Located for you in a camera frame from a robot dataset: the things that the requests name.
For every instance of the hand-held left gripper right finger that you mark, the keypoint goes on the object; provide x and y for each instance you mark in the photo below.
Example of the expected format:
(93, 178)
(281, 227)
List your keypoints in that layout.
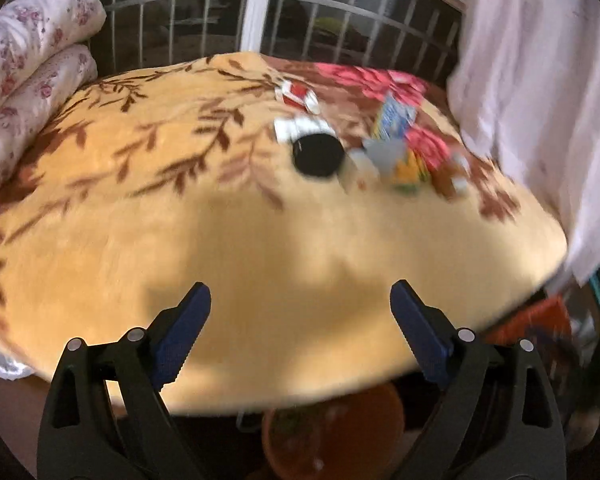
(425, 340)

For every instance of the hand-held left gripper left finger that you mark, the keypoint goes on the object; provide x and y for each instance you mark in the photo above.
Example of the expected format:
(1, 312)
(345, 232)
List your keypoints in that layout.
(182, 340)

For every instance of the red patterned box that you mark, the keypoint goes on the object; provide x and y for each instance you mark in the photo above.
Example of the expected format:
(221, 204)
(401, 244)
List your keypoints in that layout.
(535, 325)

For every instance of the yellow floral plush blanket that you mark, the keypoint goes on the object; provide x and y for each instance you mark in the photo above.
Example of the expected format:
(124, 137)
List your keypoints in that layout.
(230, 235)

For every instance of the orange plastic basin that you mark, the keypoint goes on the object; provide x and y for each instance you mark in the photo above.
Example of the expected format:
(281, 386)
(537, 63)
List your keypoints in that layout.
(340, 435)

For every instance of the brown blurry object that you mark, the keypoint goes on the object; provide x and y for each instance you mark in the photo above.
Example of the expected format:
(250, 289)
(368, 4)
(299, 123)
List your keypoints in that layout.
(447, 180)

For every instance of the orange toy dinosaur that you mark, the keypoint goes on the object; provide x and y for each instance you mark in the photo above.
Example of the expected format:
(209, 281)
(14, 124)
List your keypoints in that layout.
(411, 174)

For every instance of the grey crumpled wrapper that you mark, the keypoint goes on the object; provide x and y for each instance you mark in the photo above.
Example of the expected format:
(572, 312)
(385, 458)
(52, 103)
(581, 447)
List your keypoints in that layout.
(384, 156)

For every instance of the black round lid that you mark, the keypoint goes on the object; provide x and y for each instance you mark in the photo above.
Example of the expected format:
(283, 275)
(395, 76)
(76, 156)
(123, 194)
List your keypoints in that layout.
(317, 156)

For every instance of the blue snack packet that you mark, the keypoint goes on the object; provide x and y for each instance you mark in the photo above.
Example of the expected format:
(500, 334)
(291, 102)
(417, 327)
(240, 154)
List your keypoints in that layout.
(392, 117)

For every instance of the white cylindrical container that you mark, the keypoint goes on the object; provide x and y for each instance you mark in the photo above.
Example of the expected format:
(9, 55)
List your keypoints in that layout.
(300, 126)

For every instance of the red and white packet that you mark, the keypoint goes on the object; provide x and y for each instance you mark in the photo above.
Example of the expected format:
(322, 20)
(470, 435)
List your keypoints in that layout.
(297, 96)

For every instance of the white hanging cloth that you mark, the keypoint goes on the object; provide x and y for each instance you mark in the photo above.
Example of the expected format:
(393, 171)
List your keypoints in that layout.
(530, 85)

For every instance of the white pink-flowered folded quilt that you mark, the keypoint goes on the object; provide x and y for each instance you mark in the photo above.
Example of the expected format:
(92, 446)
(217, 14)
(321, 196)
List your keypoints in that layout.
(25, 60)

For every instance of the white window frame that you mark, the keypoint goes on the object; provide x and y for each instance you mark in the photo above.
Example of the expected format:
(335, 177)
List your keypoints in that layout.
(257, 5)

